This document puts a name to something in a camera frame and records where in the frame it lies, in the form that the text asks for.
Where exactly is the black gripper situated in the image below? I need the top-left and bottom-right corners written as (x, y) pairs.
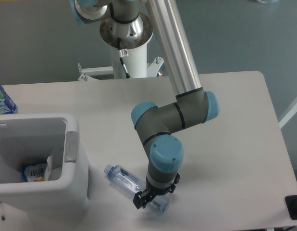
top-left (133, 173), bottom-right (180, 209)

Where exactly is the clear plastic bottle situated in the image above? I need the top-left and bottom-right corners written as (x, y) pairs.
top-left (104, 164), bottom-right (171, 216)

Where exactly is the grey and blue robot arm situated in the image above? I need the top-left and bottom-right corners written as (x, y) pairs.
top-left (70, 0), bottom-right (219, 208)

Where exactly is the white trash can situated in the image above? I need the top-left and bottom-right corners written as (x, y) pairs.
top-left (0, 113), bottom-right (89, 214)

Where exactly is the blue snack packet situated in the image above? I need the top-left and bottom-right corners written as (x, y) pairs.
top-left (22, 162), bottom-right (47, 182)

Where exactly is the black device at table edge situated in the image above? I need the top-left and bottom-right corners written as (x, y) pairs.
top-left (285, 195), bottom-right (297, 220)

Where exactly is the blue labelled water bottle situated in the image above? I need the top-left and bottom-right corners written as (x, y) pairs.
top-left (0, 85), bottom-right (18, 115)

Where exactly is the white metal base frame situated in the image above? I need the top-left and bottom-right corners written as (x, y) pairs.
top-left (77, 56), bottom-right (164, 81)

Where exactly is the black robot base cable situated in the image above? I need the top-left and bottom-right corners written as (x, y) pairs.
top-left (116, 37), bottom-right (133, 79)

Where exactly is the white frame at right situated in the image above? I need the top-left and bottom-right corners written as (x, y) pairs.
top-left (278, 97), bottom-right (297, 129)

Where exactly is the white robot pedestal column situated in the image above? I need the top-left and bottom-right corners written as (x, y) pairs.
top-left (99, 13), bottom-right (153, 79)

